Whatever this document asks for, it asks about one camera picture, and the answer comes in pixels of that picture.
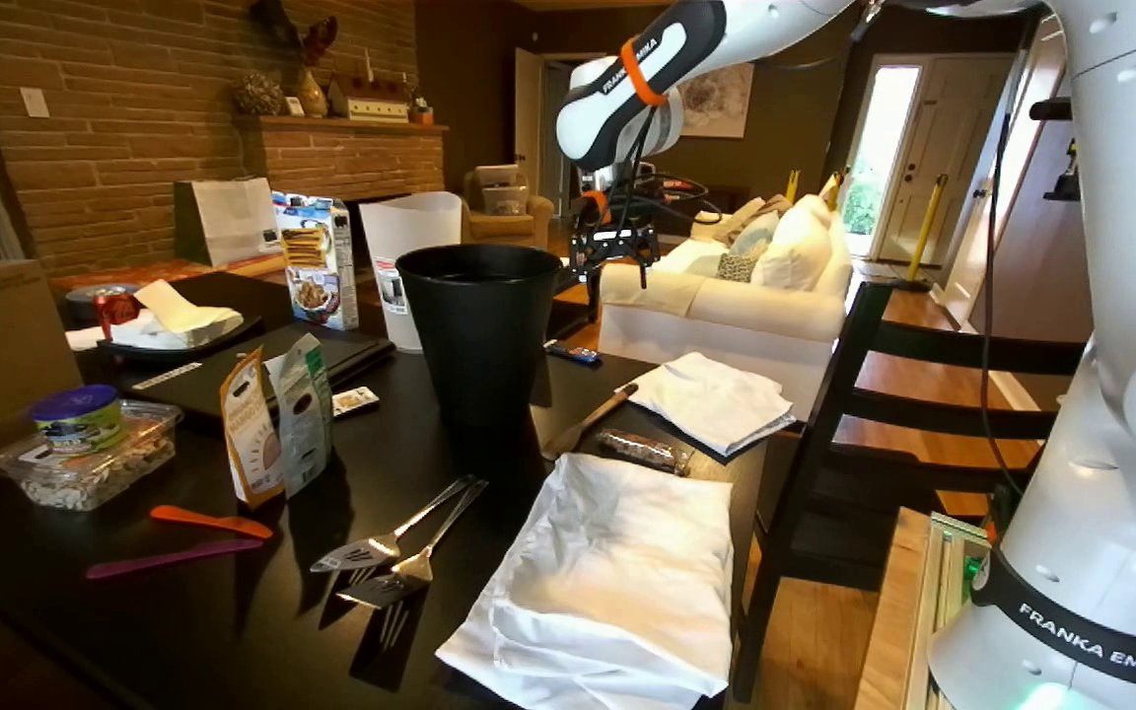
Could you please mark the small blue box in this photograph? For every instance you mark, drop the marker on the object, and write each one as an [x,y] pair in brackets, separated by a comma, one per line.
[574,354]

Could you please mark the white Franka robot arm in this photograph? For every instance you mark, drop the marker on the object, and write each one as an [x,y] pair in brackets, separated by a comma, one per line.
[1123,263]

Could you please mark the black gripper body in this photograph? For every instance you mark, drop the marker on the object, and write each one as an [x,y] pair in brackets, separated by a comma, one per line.
[616,224]

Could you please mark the white brown snack pouch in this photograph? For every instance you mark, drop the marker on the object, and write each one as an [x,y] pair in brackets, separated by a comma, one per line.
[251,434]

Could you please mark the tan armchair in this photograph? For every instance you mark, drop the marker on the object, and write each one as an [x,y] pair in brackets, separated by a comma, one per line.
[509,210]

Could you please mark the small red object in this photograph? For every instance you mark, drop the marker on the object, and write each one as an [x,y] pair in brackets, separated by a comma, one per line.
[117,312]

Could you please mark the large white folded cloth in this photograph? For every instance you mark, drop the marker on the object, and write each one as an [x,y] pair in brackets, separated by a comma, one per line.
[594,592]

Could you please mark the vase with dried flowers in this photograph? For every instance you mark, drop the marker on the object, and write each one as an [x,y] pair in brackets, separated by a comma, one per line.
[292,62]

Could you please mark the small white folded cloth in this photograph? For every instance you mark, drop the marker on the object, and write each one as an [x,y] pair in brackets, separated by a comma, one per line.
[710,400]

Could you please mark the wooden mantel shelf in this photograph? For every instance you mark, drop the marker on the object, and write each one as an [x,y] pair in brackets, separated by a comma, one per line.
[356,122]

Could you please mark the black wooden chair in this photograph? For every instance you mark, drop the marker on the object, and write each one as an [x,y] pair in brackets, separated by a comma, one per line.
[946,355]

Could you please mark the orange flat utensil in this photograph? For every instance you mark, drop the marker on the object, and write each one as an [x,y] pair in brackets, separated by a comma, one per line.
[213,522]

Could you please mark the white paper bag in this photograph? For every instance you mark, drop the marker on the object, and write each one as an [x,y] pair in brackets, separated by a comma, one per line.
[233,224]

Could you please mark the stack of white napkins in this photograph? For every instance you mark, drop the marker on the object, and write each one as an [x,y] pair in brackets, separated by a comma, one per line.
[180,320]

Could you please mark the clear plastic food container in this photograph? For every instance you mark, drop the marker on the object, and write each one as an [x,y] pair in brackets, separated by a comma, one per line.
[88,460]

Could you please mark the solid metal spatula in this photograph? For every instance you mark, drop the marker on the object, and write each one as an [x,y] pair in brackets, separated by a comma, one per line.
[376,540]

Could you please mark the black plastic bucket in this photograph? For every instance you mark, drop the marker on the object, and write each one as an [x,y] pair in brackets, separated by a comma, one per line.
[476,355]

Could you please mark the purple flat utensil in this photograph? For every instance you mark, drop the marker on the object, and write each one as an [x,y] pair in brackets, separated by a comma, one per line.
[167,559]

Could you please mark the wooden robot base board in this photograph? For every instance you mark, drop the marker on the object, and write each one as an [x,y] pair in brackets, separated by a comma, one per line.
[908,617]

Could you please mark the colourful printed food box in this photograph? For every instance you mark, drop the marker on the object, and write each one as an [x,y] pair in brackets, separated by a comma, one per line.
[318,256]

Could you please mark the framed wall picture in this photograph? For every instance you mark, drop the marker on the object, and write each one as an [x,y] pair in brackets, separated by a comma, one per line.
[719,104]

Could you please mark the small dark wrapped bar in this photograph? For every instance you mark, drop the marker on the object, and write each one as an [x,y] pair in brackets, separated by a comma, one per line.
[645,448]

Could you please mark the jar with blue lid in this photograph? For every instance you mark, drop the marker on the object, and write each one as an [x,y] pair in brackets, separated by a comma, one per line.
[77,410]

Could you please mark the small box on mantel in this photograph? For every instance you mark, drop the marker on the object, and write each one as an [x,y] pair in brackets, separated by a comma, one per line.
[376,107]

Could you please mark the white light switch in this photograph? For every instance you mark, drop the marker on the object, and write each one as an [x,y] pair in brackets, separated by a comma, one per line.
[33,104]

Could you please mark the white green snack pouch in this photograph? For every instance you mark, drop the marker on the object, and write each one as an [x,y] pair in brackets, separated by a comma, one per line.
[301,414]

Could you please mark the small white packet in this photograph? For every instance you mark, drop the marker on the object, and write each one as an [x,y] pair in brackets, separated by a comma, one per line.
[356,400]

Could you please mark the white sofa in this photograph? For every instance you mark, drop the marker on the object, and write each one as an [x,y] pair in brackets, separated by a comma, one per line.
[728,330]

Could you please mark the thin white stick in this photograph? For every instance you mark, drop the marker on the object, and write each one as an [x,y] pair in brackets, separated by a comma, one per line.
[162,377]

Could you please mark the white glass door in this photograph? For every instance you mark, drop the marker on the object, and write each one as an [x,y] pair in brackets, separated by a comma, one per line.
[881,160]

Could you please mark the patterned sofa pillow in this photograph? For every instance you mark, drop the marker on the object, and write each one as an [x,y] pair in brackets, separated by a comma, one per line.
[744,249]

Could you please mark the white sofa pillow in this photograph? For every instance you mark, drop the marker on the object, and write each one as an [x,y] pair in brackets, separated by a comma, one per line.
[794,246]

